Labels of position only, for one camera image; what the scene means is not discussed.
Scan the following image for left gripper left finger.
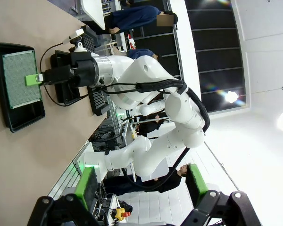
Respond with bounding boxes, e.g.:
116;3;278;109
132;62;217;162
27;166;102;226

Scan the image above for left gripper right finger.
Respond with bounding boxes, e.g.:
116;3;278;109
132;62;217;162
183;163;261;226

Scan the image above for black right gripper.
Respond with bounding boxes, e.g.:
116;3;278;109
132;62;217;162
25;58;100;88

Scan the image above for green perforated circuit board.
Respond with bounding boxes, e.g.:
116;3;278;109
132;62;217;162
2;49;42;110

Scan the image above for black ESD tray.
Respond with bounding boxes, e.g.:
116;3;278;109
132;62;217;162
0;42;46;133
50;49;83;106

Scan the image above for operator in black clothes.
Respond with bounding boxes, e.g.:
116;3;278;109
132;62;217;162
103;164;189;195

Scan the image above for yellow emergency stop button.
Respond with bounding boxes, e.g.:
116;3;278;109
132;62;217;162
114;207;132;221

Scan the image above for black slotted rack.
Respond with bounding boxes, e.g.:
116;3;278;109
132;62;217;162
81;25;109;116

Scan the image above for person in black clothes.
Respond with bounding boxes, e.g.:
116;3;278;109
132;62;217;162
135;113;167;138

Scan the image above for person in blue top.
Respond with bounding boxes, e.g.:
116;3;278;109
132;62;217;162
126;48;163;62

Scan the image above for person in navy jacket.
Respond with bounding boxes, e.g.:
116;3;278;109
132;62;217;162
108;6;179;35

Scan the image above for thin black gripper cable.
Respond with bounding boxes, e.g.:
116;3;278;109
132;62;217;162
39;42;90;107

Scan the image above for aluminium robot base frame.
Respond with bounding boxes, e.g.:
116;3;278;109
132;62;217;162
47;141;102;212

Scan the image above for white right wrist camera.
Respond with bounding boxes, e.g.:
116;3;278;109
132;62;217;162
62;28;85;52

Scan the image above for black right arm hose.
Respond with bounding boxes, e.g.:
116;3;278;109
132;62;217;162
101;79;211;193

